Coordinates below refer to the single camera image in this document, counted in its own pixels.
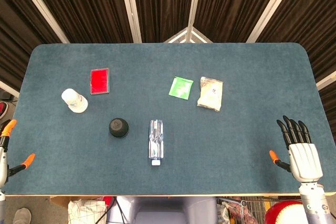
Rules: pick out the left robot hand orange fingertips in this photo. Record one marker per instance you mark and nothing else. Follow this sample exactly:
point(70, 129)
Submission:
point(4, 140)

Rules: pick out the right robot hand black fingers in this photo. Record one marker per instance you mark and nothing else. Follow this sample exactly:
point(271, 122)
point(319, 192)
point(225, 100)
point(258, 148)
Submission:
point(304, 161)

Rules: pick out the black upside-down bowl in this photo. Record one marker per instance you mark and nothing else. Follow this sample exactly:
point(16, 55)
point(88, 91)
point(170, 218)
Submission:
point(118, 127)

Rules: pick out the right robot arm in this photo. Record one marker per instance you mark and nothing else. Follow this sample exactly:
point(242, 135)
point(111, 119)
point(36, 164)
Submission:
point(315, 203)

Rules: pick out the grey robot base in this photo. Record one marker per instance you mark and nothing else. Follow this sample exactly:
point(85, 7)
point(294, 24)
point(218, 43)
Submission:
point(168, 211)

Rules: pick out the white paper cup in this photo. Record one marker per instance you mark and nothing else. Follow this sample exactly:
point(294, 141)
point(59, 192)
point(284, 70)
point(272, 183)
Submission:
point(74, 100)

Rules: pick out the red and white shoe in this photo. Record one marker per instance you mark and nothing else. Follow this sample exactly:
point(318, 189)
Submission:
point(3, 110)

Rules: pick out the grey shoe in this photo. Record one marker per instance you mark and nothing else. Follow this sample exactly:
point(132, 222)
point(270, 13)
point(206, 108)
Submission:
point(22, 216)

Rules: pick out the white checked cloth bag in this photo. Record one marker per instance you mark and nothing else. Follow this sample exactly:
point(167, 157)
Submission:
point(84, 212)

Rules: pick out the red playing card box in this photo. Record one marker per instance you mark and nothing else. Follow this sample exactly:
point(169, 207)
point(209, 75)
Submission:
point(99, 81)

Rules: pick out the beige snack packet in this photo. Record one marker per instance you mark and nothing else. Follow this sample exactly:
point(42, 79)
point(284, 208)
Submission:
point(210, 94)

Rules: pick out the green sachet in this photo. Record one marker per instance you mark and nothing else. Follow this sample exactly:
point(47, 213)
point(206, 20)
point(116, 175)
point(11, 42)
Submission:
point(180, 87)

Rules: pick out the clear plastic water bottle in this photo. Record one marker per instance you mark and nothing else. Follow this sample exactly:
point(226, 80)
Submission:
point(156, 140)

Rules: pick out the blue felt table cover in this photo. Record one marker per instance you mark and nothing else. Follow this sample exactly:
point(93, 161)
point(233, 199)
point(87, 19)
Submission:
point(168, 58)

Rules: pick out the dark brown pleated curtain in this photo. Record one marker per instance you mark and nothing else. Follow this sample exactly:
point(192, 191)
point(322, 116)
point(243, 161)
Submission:
point(162, 3)

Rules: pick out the white partition frame post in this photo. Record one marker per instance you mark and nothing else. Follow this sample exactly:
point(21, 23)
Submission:
point(8, 88)
point(41, 6)
point(272, 6)
point(194, 6)
point(326, 81)
point(131, 6)

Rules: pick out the white triangular frame brace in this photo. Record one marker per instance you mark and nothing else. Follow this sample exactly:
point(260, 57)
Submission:
point(201, 37)

